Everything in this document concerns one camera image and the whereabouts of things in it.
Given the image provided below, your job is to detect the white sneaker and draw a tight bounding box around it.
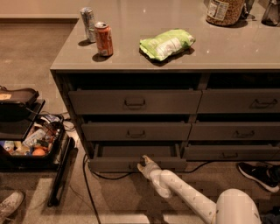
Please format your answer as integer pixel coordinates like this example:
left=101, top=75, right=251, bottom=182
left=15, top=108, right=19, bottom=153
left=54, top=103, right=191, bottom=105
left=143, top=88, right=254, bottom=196
left=0, top=191, right=24, bottom=224

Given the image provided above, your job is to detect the black floor cable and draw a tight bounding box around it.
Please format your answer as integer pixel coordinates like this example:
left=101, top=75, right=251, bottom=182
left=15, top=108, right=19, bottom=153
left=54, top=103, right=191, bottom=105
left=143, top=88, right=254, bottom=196
left=81, top=153, right=138, bottom=224

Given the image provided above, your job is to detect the grey drawer cabinet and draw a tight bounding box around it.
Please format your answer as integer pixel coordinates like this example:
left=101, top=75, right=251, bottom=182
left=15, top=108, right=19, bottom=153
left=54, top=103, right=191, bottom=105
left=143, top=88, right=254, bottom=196
left=51, top=0, right=280, bottom=170

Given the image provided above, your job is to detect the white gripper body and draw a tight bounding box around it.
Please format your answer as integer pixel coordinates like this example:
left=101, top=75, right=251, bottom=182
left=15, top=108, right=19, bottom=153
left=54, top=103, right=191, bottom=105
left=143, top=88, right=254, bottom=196
left=143, top=162, right=162, bottom=180

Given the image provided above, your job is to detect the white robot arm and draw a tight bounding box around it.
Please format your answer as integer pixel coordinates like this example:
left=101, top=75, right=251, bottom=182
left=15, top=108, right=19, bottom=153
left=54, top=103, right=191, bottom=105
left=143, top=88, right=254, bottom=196
left=137, top=155, right=262, bottom=224

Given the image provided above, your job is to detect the dark object on counter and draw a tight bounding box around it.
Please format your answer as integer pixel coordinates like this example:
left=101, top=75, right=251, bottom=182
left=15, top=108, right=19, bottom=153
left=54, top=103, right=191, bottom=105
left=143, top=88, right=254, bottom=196
left=262, top=0, right=280, bottom=26

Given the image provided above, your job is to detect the black bin with groceries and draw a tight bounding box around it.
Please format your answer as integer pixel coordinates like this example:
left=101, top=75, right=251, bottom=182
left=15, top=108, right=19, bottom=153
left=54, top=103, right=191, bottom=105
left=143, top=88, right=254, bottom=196
left=0, top=114, right=69, bottom=171

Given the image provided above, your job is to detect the black sneaker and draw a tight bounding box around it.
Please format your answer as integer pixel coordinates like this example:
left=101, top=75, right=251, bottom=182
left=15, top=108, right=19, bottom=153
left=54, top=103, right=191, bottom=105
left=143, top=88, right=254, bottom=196
left=237, top=162, right=280, bottom=193

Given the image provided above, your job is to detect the grey drawer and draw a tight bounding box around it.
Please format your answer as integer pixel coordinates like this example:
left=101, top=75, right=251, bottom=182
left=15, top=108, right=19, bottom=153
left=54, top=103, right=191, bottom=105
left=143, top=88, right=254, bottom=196
left=183, top=144, right=280, bottom=161
left=88, top=143, right=186, bottom=172
left=81, top=122, right=191, bottom=141
left=189, top=122, right=280, bottom=141
left=198, top=89, right=280, bottom=114
left=68, top=90, right=201, bottom=115

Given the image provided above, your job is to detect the orange soda can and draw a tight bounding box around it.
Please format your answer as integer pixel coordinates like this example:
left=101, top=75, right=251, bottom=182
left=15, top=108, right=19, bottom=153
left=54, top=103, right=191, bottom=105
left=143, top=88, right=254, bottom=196
left=94, top=21, right=114, bottom=57

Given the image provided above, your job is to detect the large clear snack jar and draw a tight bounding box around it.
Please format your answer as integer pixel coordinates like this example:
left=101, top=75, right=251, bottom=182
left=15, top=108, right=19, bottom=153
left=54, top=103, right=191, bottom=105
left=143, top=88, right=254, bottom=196
left=206, top=0, right=245, bottom=26

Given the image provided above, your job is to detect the green chip bag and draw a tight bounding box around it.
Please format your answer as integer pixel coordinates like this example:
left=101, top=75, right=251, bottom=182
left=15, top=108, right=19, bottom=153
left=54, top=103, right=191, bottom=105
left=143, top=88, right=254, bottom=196
left=139, top=29, right=196, bottom=61

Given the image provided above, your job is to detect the black tray lid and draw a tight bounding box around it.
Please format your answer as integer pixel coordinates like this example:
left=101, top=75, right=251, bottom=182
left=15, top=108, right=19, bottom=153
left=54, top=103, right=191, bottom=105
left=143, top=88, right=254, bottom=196
left=0, top=87, right=39, bottom=108

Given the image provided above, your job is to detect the orange fruit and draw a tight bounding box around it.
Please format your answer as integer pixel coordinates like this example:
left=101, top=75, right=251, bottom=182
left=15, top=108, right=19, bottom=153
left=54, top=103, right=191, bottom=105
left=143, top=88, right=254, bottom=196
left=32, top=149, right=46, bottom=156

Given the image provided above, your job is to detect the black floor bar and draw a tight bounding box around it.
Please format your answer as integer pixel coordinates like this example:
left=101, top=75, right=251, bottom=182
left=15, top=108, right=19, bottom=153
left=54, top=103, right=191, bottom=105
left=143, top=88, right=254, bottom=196
left=47, top=137, right=75, bottom=207

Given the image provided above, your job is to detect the silver soda can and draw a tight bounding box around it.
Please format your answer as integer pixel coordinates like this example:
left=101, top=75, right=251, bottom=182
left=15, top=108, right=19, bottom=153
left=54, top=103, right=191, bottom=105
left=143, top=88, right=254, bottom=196
left=80, top=7, right=95, bottom=43

